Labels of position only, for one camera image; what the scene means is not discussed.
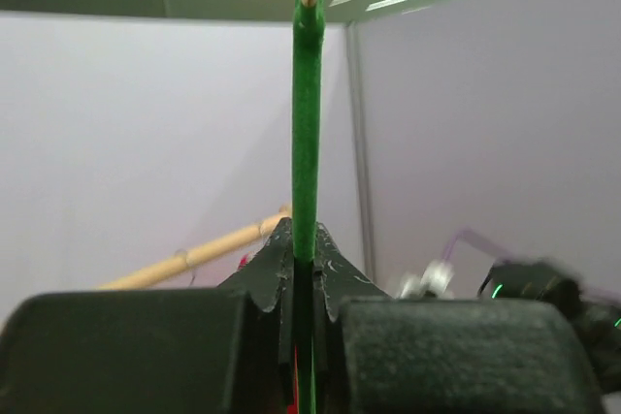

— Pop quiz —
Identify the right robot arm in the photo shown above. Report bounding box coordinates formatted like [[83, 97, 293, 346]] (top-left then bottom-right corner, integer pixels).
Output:
[[477, 258, 620, 395]]

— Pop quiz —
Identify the dark green hanger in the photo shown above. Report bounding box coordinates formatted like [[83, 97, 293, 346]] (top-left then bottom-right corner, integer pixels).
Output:
[[291, 0, 325, 413]]

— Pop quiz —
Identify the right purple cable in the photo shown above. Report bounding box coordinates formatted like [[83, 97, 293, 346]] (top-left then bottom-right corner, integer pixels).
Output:
[[441, 225, 621, 308]]

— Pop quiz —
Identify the wooden clothes rack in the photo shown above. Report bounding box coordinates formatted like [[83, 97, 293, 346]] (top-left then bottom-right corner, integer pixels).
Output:
[[96, 204, 292, 291]]

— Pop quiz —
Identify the magenta pink shirt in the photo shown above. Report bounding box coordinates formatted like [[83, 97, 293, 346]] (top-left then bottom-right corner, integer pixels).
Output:
[[237, 253, 255, 271]]

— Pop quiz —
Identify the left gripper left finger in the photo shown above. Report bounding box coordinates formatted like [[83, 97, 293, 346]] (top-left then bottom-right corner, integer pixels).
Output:
[[1, 219, 295, 413]]

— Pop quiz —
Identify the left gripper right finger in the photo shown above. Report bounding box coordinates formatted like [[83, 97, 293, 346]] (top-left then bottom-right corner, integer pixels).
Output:
[[314, 227, 605, 413]]

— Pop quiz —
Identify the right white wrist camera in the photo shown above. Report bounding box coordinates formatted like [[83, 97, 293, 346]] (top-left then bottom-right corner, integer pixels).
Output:
[[394, 261, 454, 300]]

